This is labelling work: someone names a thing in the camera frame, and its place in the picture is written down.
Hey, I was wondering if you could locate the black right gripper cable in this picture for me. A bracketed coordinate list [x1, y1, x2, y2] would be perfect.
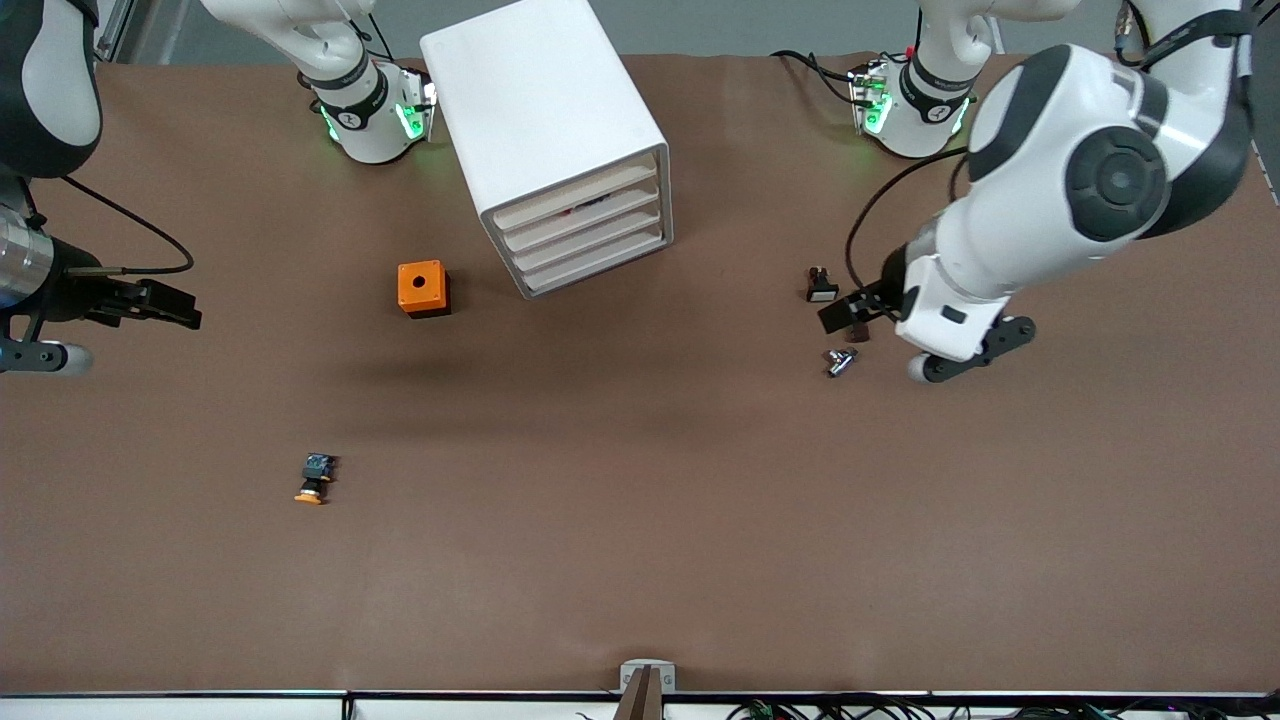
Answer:
[58, 174, 195, 277]

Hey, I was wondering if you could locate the aluminium frame profile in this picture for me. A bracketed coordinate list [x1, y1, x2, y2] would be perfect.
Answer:
[95, 0, 137, 63]

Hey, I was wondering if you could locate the white drawer with red parts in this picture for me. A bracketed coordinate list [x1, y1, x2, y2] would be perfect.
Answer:
[494, 163, 659, 232]

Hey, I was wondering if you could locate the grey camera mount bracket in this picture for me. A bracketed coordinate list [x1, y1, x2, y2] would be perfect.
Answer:
[620, 659, 677, 693]

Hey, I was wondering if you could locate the orange button box with hole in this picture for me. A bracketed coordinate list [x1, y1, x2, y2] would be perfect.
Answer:
[397, 260, 452, 320]

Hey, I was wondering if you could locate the yellow mushroom push button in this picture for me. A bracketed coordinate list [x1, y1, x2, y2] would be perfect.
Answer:
[294, 452, 340, 507]

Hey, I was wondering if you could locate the white table edge rail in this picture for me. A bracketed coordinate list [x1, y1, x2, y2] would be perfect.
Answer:
[0, 690, 1280, 720]

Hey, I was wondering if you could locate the black left arm base cable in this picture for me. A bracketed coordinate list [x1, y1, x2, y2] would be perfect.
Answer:
[770, 49, 863, 107]

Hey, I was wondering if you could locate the black cable bundle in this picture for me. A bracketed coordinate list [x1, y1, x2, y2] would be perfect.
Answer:
[725, 698, 1280, 720]

